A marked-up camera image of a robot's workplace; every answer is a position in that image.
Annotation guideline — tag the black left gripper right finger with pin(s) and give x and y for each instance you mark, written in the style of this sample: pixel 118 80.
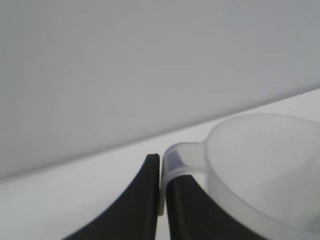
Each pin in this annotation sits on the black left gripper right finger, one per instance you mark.
pixel 185 212

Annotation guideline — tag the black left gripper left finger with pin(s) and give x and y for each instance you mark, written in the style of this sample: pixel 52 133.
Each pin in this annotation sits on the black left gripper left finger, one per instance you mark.
pixel 135 207

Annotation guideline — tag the translucent plastic measuring cup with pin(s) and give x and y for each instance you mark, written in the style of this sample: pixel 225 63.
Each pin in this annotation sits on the translucent plastic measuring cup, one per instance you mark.
pixel 262 162

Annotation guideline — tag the white tablecloth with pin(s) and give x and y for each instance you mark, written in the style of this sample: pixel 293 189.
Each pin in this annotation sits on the white tablecloth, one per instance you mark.
pixel 82 190

